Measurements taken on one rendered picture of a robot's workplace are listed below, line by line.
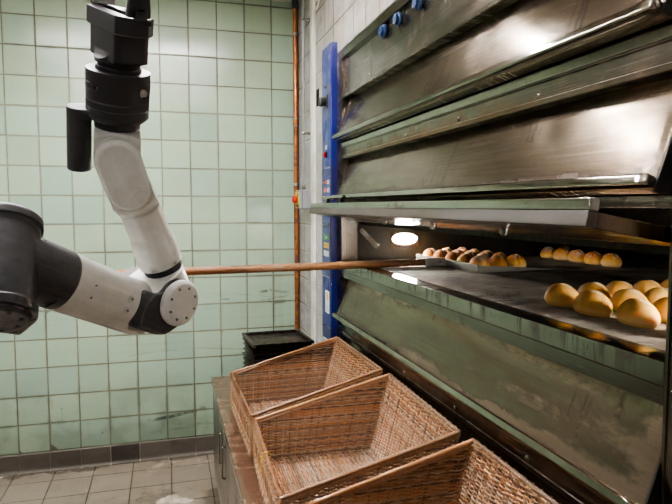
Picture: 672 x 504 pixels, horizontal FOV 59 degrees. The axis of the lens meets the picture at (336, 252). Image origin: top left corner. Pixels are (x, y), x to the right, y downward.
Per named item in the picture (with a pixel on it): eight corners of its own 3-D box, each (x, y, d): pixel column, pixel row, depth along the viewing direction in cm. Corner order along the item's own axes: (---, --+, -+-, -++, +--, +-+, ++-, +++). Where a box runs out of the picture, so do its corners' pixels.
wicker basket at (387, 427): (391, 449, 208) (391, 371, 206) (464, 535, 154) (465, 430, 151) (251, 463, 196) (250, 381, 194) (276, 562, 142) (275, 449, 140)
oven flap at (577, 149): (340, 201, 263) (355, 159, 264) (665, 194, 91) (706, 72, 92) (330, 198, 262) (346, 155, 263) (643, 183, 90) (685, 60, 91)
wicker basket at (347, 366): (338, 396, 266) (338, 335, 263) (385, 444, 212) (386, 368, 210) (228, 407, 252) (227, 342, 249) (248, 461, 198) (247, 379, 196)
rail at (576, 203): (309, 207, 260) (314, 208, 260) (588, 209, 88) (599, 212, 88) (310, 203, 260) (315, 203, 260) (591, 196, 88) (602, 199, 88)
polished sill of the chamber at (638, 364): (354, 269, 268) (354, 260, 267) (694, 384, 95) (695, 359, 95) (341, 269, 266) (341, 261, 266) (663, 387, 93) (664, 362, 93)
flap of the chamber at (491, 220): (308, 213, 260) (352, 221, 265) (585, 226, 88) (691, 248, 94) (309, 207, 260) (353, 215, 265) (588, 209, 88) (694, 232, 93)
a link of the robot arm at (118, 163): (132, 135, 85) (163, 217, 92) (129, 118, 92) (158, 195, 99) (85, 148, 83) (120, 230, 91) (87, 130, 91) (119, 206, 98)
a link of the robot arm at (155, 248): (175, 201, 96) (209, 297, 106) (134, 194, 101) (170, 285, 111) (125, 235, 89) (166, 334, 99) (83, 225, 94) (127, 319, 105)
